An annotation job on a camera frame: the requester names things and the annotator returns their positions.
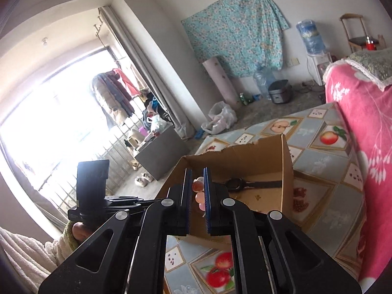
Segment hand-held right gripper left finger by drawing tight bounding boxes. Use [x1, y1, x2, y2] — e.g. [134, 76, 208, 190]
[38, 168, 193, 294]

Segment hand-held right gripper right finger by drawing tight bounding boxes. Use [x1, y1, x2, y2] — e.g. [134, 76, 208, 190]
[203, 167, 359, 294]

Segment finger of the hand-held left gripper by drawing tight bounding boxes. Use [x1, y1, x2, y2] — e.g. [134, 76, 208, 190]
[106, 195, 162, 213]

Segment pastel pink bead bracelet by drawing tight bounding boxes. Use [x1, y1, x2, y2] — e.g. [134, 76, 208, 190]
[191, 176, 206, 213]

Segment black wristwatch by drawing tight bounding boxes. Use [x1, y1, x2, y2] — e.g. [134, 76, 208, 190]
[225, 178, 282, 193]

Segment brown cardboard box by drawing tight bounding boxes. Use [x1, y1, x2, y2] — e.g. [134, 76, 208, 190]
[155, 133, 294, 245]

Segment person's left hand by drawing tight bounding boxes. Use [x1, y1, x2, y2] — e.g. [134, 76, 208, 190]
[72, 221, 93, 243]

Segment metal window railing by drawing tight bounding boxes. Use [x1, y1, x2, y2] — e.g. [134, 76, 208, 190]
[37, 122, 144, 221]

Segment hanging puffer jacket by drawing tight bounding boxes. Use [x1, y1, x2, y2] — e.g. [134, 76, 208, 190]
[92, 72, 135, 126]

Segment white plastic bag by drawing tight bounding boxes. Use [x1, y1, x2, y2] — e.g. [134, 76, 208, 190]
[200, 101, 238, 135]

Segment pile of clothes and bags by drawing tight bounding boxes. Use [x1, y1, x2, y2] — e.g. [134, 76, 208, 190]
[141, 93, 172, 135]

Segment hanging pink garment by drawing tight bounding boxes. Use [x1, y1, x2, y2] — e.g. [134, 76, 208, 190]
[112, 67, 141, 97]

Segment grey window curtain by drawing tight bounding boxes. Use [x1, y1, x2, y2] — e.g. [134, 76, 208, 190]
[98, 6, 196, 140]

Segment pink rolled mat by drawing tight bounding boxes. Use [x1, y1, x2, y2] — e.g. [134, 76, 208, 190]
[202, 56, 241, 111]

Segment grey rice cooker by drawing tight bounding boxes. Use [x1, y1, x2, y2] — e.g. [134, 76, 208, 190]
[268, 80, 293, 105]

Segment empty clear water bottle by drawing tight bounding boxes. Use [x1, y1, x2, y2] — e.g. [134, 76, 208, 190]
[254, 66, 276, 100]

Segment white water dispenser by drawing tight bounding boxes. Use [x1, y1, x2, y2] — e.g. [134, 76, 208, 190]
[306, 52, 333, 86]

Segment pink floral blanket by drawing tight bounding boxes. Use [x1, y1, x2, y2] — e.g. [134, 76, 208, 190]
[323, 58, 392, 282]

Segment blue water bottle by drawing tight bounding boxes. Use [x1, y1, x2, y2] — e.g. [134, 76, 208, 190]
[296, 19, 326, 56]

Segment grey lace cloth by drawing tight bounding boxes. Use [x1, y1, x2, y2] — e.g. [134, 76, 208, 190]
[346, 48, 392, 92]

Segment teal floral wall cloth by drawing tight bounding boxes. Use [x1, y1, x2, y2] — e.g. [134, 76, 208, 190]
[181, 0, 290, 77]

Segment wooden frame chair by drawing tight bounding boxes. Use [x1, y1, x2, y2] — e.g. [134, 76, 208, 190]
[339, 13, 380, 54]

